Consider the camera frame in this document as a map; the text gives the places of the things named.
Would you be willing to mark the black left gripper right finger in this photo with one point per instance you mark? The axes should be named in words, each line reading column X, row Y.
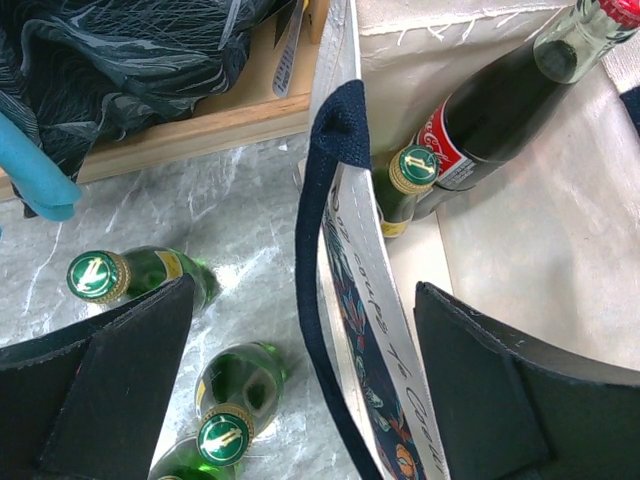
column 511, row 406

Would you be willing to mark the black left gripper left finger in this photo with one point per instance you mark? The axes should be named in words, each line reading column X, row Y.
column 88, row 401

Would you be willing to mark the beige canvas tote bag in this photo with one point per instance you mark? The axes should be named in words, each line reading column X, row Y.
column 548, row 243

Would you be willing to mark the green glass bottle yellow label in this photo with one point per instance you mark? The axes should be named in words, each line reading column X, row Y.
column 399, row 184

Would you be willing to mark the dark cola bottle red cap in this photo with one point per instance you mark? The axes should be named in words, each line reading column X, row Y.
column 494, row 114

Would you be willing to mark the green bottle front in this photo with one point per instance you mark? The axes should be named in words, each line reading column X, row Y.
column 184, row 462

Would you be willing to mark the teal shirt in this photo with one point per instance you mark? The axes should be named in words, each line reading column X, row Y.
column 44, row 188

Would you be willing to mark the dark patterned shirt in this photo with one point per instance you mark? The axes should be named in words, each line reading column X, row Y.
column 77, row 73

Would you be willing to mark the wooden clothes rack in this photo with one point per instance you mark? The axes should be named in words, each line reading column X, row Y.
column 247, row 108

